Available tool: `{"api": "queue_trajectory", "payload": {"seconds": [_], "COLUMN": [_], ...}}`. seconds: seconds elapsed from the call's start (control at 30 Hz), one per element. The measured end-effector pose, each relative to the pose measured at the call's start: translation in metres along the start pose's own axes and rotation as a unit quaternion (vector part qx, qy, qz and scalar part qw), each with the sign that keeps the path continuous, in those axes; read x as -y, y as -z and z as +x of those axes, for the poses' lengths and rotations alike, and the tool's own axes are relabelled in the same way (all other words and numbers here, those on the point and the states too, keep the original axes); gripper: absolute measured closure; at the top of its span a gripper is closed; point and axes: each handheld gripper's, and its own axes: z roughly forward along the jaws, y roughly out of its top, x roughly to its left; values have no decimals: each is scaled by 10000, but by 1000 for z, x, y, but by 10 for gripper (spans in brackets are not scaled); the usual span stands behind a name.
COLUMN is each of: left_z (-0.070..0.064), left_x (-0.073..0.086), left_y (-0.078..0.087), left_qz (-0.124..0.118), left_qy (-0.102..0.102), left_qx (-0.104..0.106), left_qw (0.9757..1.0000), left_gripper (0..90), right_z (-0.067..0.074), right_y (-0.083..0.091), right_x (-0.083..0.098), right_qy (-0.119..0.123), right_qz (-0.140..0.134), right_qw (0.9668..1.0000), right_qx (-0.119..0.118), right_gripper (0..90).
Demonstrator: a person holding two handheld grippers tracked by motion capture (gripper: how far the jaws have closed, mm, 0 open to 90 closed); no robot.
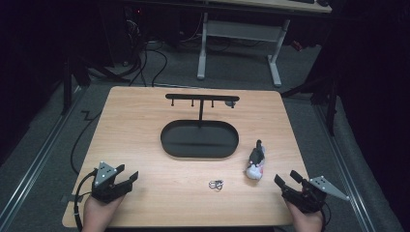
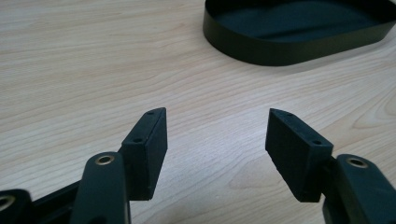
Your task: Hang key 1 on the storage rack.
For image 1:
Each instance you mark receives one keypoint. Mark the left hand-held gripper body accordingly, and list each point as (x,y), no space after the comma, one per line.
(103,175)

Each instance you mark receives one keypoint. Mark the grey tape strip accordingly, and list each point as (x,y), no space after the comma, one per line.
(72,198)

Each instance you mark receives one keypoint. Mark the person's right hand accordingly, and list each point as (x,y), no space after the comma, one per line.
(307,222)

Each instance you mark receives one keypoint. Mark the black key rack with tray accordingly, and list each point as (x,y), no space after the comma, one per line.
(199,141)

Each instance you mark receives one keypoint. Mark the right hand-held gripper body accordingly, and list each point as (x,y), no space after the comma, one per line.
(309,198)

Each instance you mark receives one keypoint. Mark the person's left hand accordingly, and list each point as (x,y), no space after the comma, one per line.
(98,216)

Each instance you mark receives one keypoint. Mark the small grey hanging charm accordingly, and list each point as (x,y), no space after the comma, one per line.
(230,103)

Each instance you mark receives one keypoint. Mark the black metal stand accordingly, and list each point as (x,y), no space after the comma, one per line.
(330,106)
(67,83)

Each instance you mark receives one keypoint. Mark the dark computer tower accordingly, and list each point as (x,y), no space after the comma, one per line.
(133,35)

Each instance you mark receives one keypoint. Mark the metal floor rail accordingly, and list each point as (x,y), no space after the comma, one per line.
(345,167)
(38,154)

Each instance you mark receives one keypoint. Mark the white-framed wooden desk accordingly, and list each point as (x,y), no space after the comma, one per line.
(245,30)

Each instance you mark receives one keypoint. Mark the small red object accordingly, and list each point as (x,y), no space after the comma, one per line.
(297,45)

